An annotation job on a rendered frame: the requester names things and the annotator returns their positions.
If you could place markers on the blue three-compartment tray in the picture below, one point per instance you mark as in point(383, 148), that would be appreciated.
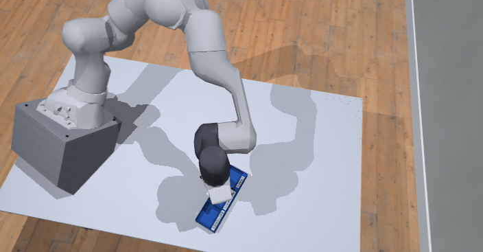
point(210, 215)

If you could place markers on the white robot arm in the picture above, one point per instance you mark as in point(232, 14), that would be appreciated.
point(80, 104)

